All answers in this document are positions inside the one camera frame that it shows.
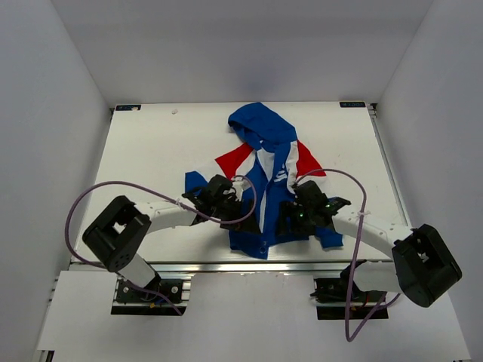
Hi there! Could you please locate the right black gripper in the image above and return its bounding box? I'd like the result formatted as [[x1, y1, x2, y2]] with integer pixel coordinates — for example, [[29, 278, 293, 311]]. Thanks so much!
[[276, 200, 318, 236]]

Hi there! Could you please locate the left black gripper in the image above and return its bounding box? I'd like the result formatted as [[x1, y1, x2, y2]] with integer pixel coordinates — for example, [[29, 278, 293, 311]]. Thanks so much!
[[211, 196, 260, 235]]

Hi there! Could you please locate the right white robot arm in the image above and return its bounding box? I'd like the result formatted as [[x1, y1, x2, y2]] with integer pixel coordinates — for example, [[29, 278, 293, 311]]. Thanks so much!
[[277, 181, 463, 308]]

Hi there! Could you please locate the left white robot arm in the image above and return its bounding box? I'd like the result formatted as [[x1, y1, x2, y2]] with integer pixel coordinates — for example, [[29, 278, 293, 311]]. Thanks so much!
[[82, 174, 260, 301]]

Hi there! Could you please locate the right blue corner label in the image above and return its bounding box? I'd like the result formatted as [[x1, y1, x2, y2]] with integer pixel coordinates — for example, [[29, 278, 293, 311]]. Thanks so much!
[[339, 101, 366, 108]]

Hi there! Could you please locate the blue corner label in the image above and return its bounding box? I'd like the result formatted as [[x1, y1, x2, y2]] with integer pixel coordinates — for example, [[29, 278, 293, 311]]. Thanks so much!
[[339, 101, 366, 108], [115, 104, 141, 112]]

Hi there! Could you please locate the left blue corner label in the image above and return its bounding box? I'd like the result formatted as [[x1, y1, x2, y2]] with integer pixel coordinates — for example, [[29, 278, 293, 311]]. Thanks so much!
[[115, 104, 141, 112]]

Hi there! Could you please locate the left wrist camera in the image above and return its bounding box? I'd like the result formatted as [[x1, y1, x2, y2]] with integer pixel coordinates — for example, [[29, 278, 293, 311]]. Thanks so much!
[[232, 179, 247, 199]]

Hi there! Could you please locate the aluminium table front rail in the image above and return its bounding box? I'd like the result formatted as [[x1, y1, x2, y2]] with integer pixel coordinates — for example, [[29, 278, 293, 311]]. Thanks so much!
[[146, 259, 393, 275]]

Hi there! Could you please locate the aluminium table rail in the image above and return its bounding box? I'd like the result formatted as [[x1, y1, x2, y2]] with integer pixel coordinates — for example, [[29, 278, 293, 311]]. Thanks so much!
[[146, 259, 393, 275], [367, 103, 413, 225]]

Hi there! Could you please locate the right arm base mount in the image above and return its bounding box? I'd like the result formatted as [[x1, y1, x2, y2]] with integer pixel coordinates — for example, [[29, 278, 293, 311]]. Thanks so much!
[[310, 278, 383, 321]]

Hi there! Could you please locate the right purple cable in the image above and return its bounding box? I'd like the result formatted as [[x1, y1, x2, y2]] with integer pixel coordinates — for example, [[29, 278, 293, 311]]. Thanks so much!
[[291, 168, 401, 342]]

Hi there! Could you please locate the purple cable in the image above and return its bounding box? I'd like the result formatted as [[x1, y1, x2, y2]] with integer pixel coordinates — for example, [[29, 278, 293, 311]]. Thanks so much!
[[64, 173, 258, 295], [291, 168, 401, 342]]

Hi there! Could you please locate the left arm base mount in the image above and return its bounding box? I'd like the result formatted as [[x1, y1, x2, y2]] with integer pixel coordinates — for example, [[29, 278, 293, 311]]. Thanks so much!
[[111, 273, 192, 317]]

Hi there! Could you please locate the aluminium table right rail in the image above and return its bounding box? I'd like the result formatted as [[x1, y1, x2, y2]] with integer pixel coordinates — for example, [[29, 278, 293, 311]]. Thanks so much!
[[367, 103, 413, 225]]

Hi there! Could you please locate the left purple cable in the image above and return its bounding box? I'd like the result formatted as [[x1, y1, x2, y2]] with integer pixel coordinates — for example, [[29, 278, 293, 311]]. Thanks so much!
[[64, 173, 258, 295]]

